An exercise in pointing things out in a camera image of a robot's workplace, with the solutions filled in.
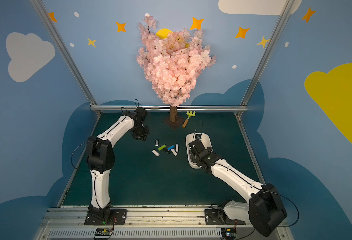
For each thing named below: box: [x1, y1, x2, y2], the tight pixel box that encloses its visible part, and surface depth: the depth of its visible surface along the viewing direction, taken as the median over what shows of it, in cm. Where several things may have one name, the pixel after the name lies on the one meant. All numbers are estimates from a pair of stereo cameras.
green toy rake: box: [182, 110, 196, 128], surface depth 125 cm
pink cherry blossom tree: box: [136, 15, 217, 130], surface depth 75 cm
